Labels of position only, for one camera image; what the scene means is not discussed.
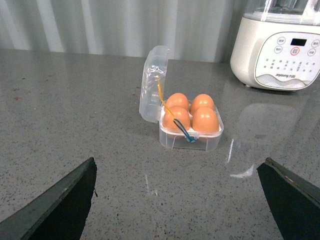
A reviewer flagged brown egg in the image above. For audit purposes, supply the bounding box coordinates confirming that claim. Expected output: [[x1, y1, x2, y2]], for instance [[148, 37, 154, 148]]
[[192, 107, 220, 133], [166, 92, 189, 112], [190, 93, 215, 116], [162, 105, 191, 131]]

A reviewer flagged white Joyoung blender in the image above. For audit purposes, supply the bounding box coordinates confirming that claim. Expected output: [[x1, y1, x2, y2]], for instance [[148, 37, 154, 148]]
[[230, 0, 320, 91]]

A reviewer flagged yellow rubber band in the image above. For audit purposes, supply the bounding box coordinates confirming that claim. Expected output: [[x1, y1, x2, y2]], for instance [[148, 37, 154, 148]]
[[156, 76, 175, 122]]

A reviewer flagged blue rubber band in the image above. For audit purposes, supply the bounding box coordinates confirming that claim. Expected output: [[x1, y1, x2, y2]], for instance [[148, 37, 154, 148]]
[[173, 118, 197, 143]]

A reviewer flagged clear plastic egg box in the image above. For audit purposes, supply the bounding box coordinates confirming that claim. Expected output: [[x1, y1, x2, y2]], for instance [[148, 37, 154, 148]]
[[139, 45, 224, 152]]

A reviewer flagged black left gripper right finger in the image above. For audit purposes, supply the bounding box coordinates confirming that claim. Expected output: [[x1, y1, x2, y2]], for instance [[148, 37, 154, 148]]
[[257, 157, 320, 240]]

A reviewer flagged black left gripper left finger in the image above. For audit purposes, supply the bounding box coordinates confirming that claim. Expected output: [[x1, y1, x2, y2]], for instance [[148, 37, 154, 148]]
[[0, 157, 97, 240]]

